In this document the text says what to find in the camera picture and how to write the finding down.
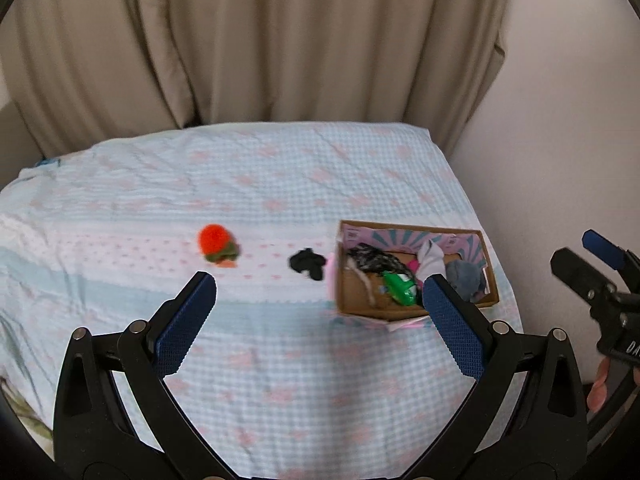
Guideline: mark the pale green patterned bedding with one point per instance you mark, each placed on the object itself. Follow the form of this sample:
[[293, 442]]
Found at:
[[17, 400]]

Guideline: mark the black patterned cloth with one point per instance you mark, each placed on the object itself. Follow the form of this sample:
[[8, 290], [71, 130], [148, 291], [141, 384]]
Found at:
[[372, 259]]

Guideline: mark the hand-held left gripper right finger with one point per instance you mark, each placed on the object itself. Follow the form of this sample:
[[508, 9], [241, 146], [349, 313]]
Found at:
[[452, 330]]

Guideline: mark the grey cloth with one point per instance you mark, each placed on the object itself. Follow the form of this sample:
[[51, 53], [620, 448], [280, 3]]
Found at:
[[462, 277]]

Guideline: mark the beige curtain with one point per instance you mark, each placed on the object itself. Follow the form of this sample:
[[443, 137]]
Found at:
[[325, 40], [85, 50]]

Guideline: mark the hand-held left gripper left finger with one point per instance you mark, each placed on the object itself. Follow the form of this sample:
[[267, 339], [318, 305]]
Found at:
[[185, 327]]

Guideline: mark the cardboard box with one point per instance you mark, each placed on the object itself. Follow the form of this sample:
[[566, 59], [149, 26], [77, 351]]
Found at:
[[360, 296]]

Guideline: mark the green packet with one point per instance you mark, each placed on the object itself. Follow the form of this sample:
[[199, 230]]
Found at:
[[400, 287]]

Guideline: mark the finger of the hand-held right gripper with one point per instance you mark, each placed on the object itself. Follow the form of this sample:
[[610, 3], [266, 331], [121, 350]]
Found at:
[[575, 272], [605, 249]]

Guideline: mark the orange knitted ball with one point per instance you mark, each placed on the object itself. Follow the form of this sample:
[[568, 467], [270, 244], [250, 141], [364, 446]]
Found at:
[[214, 239]]

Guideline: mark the pink pouch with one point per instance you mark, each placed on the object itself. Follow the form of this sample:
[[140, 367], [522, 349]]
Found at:
[[413, 264]]

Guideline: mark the light blue checkered quilt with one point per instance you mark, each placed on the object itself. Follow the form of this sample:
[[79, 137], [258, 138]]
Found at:
[[250, 185]]

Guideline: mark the person's right hand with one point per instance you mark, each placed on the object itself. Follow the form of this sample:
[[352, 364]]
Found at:
[[597, 392]]

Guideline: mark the black sock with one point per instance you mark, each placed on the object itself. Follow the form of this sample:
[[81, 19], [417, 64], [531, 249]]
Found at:
[[307, 262]]

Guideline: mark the light grey sock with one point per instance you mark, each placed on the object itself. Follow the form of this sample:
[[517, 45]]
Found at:
[[430, 257]]

